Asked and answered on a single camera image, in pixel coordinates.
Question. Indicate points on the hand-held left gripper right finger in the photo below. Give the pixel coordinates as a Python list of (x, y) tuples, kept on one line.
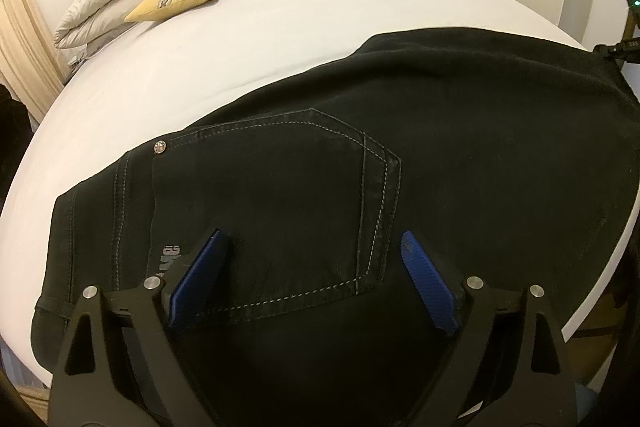
[(429, 279)]

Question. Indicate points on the black pants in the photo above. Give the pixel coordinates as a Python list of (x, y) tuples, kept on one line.
[(300, 182)]

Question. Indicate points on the white bed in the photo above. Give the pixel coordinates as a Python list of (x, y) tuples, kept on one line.
[(200, 72)]

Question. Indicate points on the dark cloth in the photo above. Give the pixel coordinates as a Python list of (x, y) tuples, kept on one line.
[(12, 142)]

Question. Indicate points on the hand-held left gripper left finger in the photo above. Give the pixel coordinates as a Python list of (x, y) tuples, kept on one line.
[(192, 279)]

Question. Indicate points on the beige curtain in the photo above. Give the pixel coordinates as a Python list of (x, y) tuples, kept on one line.
[(20, 37)]

